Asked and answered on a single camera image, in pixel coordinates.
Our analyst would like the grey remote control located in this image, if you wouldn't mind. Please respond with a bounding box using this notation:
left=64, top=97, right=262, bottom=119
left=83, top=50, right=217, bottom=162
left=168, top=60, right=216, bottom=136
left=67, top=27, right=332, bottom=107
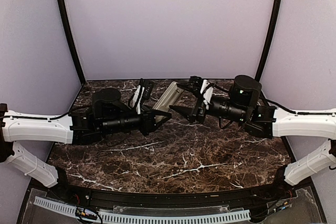
left=153, top=81, right=184, bottom=112

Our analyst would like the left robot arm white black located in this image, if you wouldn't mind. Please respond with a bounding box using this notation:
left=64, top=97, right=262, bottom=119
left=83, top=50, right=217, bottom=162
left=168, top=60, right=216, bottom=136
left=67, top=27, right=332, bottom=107
left=1, top=88, right=172, bottom=201

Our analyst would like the black front rail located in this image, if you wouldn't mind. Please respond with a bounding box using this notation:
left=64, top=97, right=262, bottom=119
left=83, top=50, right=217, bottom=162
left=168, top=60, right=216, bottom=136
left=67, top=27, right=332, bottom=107
left=28, top=178, right=314, bottom=211

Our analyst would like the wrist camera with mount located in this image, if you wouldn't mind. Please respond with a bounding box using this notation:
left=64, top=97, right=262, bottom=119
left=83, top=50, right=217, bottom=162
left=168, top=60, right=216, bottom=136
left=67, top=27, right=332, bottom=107
left=128, top=79, right=154, bottom=114
left=189, top=76, right=215, bottom=110

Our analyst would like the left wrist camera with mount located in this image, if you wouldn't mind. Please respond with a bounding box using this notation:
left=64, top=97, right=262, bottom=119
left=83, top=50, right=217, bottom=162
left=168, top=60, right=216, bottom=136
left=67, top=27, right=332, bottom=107
left=128, top=79, right=154, bottom=114

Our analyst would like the black frame post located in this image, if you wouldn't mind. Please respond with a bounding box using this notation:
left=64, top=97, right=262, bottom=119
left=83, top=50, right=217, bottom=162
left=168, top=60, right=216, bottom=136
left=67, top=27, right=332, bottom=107
left=57, top=0, right=86, bottom=85
left=255, top=0, right=281, bottom=82

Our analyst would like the left black frame post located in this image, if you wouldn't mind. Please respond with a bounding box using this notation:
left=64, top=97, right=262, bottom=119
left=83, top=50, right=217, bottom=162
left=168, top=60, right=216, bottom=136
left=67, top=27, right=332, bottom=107
left=57, top=0, right=86, bottom=85

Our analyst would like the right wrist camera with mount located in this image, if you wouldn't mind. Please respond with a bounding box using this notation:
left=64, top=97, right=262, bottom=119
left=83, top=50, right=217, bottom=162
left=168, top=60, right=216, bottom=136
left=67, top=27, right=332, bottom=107
left=189, top=76, right=215, bottom=110

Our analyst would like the white slotted cable duct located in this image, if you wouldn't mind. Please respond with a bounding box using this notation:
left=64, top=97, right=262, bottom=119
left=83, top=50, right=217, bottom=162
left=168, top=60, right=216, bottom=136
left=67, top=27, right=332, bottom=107
left=34, top=196, right=251, bottom=223

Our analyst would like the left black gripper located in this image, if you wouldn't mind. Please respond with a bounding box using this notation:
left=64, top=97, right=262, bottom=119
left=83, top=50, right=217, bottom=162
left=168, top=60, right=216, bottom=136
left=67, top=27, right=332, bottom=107
left=101, top=104, right=172, bottom=136

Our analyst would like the right black frame post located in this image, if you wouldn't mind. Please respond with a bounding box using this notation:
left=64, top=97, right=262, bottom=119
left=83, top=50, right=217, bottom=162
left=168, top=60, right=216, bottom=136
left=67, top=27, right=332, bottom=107
left=255, top=0, right=281, bottom=82

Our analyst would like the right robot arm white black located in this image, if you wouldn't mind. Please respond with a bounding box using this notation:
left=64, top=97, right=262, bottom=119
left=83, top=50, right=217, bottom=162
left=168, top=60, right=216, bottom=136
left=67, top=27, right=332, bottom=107
left=170, top=75, right=335, bottom=200

